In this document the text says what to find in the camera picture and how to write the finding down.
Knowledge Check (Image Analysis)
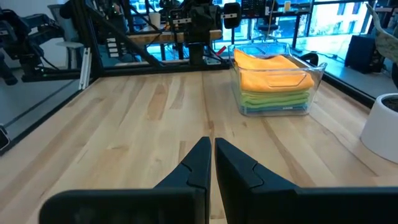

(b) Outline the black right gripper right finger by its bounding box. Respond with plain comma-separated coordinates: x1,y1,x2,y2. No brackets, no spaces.
214,138,300,224

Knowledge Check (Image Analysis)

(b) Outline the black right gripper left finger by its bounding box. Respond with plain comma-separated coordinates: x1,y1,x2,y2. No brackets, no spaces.
154,136,212,224

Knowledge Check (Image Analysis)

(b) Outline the blue microfiber towel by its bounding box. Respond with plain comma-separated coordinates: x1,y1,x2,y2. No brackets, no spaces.
245,104,308,113

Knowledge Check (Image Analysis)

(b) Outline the orange microfiber towel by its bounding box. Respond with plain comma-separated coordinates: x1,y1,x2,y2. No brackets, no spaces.
233,49,315,93

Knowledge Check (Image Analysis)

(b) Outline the lime green microfiber towel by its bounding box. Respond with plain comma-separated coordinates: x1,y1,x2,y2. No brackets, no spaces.
241,90,311,105

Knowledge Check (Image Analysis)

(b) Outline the white paper cup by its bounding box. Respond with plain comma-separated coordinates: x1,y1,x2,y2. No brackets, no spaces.
148,12,162,29

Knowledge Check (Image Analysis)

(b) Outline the wooden workbench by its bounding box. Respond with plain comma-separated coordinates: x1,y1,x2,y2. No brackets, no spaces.
127,29,223,45

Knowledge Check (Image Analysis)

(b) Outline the black office chair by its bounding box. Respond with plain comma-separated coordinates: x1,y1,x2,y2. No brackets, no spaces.
251,0,280,43

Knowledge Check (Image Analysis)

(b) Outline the clear plastic bin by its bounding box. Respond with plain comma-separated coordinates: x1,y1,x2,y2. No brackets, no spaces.
227,42,328,118

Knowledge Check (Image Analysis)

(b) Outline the white aluminium bar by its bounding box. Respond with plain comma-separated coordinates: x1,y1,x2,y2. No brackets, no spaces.
78,47,91,90

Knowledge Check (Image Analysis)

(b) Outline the grey office chair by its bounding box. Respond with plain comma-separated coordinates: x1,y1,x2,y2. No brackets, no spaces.
48,2,85,70

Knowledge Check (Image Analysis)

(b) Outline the white round plant pot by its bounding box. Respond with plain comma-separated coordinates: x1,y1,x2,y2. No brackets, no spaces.
360,93,398,165

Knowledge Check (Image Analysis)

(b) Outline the black speaker box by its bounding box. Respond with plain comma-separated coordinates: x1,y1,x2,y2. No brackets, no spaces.
344,34,377,75

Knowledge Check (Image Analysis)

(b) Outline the green artificial succulent plant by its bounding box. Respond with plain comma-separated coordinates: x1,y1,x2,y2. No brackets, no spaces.
366,2,398,91

